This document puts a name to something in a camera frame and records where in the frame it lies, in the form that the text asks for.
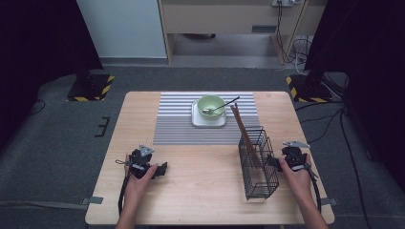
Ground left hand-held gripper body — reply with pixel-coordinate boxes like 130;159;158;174
116;143;160;179

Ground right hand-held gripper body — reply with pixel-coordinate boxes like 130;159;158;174
281;140;310;172

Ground black wire basket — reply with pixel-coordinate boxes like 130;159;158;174
238;125;280;200

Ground person's left hand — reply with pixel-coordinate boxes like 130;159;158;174
123;155;160;204

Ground person's right hand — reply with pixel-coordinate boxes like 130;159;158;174
278;156;314;204

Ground grey striped placemat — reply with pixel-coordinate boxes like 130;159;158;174
152;92;262;146

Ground grey tape piece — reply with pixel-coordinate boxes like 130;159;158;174
319;197;339;207
80;196;104;206

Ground white square plate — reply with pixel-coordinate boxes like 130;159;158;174
190;98;227;128

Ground black stand base yellow stripes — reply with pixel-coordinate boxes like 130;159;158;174
66;56;116;103
285;71;334;104

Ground light green bowl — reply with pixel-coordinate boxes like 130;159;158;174
196;94;227;121

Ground dark curtain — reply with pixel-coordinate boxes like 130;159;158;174
0;0;104;151
304;0;405;184

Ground dark object under desk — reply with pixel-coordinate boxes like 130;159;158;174
182;32;217;40

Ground white partition panel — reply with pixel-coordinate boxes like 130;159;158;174
75;0;168;59

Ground light wooden desk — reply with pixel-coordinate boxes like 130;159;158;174
158;0;329;65

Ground grey power strip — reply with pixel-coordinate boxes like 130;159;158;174
271;0;295;8

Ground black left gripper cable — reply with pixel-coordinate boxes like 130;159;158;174
117;173;132;218

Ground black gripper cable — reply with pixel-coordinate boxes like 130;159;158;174
117;173;132;218
304;163;323;213

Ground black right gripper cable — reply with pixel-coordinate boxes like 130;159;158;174
304;163;323;213

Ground metal spoon with black handle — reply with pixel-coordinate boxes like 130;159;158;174
202;95;241;115

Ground white cable bundle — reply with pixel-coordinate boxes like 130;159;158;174
293;35;312;74

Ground black hanging cable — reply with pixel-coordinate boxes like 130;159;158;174
276;1;298;65

